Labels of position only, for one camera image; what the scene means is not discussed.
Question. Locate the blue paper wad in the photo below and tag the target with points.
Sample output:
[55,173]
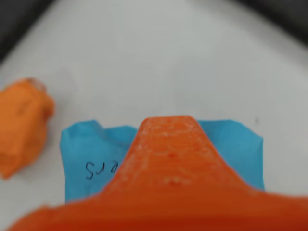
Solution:
[91,149]

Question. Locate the orange paper ball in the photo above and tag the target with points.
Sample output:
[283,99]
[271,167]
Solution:
[21,127]

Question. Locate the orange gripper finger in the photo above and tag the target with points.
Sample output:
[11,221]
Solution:
[168,192]

